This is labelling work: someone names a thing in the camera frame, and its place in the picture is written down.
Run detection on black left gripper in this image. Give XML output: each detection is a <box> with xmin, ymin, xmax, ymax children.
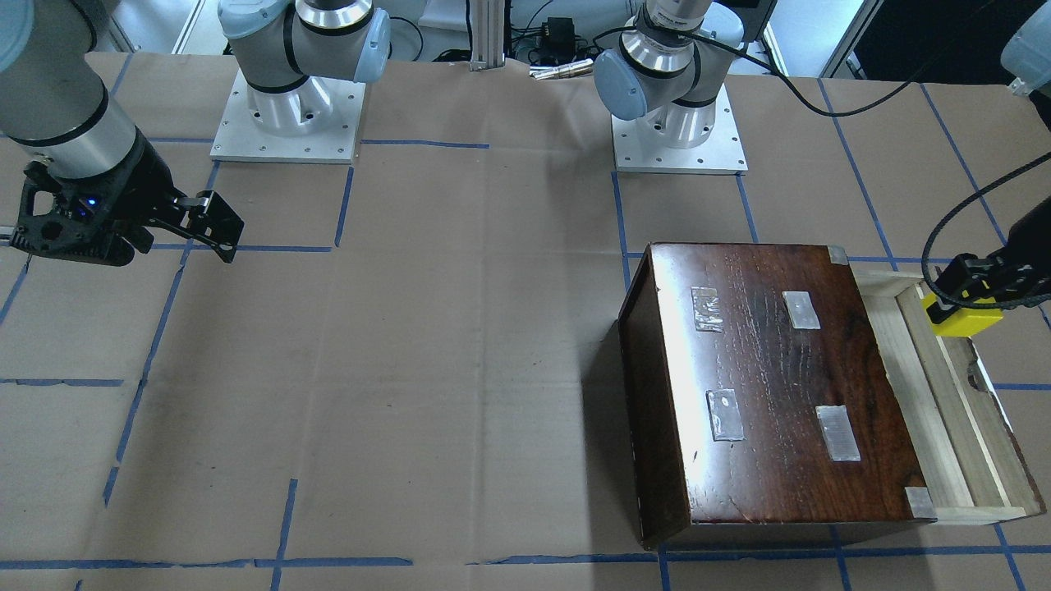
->
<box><xmin>929</xmin><ymin>198</ymin><xmax>1050</xmax><ymax>311</ymax></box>

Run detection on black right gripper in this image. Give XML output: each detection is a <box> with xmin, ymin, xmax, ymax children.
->
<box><xmin>11</xmin><ymin>131</ymin><xmax>245</xmax><ymax>266</ymax></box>

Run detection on yellow block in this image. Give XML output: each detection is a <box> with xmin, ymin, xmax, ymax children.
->
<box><xmin>922</xmin><ymin>293</ymin><xmax>1003</xmax><ymax>337</ymax></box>

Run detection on wooden drawer with white handle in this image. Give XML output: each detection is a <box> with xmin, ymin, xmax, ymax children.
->
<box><xmin>853</xmin><ymin>270</ymin><xmax>1047</xmax><ymax>526</ymax></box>

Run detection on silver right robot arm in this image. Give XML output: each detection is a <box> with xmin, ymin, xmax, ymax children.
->
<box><xmin>1</xmin><ymin>1</ymin><xmax>390</xmax><ymax>266</ymax></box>

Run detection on dark wooden drawer box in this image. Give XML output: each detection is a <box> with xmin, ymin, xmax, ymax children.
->
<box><xmin>617</xmin><ymin>242</ymin><xmax>936</xmax><ymax>550</ymax></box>

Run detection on brown paper table cover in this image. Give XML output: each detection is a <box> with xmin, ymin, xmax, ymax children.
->
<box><xmin>1</xmin><ymin>53</ymin><xmax>1049</xmax><ymax>590</ymax></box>

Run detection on black power adapter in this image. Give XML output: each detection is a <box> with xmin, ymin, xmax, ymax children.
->
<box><xmin>535</xmin><ymin>16</ymin><xmax>578</xmax><ymax>66</ymax></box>

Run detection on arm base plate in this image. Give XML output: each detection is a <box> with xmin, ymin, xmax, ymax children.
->
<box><xmin>210</xmin><ymin>72</ymin><xmax>368</xmax><ymax>165</ymax></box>
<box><xmin>611</xmin><ymin>86</ymin><xmax>749</xmax><ymax>175</ymax></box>

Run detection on aluminium frame post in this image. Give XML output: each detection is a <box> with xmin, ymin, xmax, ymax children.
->
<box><xmin>465</xmin><ymin>0</ymin><xmax>512</xmax><ymax>72</ymax></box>

